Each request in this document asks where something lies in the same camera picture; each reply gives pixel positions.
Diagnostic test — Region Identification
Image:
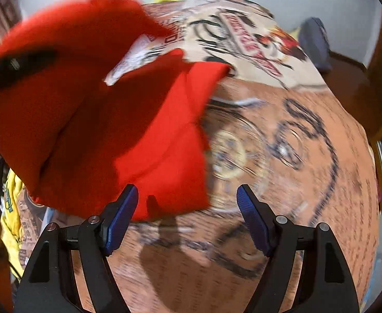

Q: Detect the red zip-neck sweater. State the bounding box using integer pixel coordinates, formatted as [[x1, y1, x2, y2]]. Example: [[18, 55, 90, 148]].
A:
[[0, 0, 231, 221]]

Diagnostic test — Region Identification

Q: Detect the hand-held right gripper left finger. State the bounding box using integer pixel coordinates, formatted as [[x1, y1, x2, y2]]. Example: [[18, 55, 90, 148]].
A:
[[19, 184, 139, 313]]

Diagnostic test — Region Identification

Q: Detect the dark blue bag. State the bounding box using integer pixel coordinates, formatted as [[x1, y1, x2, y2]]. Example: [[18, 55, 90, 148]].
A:
[[299, 16, 332, 73]]

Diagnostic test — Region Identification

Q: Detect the yellow fleece blanket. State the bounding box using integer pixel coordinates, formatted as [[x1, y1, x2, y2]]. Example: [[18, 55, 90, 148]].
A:
[[0, 169, 26, 279]]

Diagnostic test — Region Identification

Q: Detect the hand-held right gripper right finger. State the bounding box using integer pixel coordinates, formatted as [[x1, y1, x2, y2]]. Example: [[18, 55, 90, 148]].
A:
[[237, 184, 356, 313]]

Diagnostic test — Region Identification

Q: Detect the newspaper print bed blanket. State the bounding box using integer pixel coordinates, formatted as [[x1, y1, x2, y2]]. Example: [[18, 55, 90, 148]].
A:
[[15, 0, 382, 313]]

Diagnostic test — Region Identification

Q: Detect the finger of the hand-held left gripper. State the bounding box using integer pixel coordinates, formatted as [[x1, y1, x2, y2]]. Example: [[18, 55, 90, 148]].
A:
[[0, 50, 57, 88]]

